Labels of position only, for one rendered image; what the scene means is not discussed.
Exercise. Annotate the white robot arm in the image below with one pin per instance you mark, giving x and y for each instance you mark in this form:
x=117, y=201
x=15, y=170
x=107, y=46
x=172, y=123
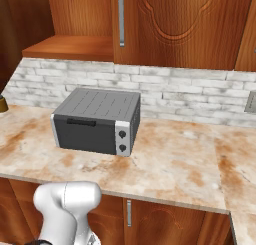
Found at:
x=66, y=209

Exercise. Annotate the carved wooden base cabinet door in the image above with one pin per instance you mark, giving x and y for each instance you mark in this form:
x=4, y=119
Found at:
x=160, y=222

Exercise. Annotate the grey toaster oven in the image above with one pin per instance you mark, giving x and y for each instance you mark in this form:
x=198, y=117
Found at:
x=100, y=122

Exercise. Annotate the brown round object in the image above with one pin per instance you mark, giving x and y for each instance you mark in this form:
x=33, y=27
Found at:
x=2, y=104

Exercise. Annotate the carved wooden wall cabinet door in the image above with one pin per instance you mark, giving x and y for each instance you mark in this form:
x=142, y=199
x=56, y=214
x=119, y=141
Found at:
x=181, y=27

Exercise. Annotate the open wooden wall cabinet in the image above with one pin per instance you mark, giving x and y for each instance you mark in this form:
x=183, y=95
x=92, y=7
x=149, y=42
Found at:
x=66, y=25

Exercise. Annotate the grey wall outlet plate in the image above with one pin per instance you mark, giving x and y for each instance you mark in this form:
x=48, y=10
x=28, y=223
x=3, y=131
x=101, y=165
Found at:
x=252, y=102

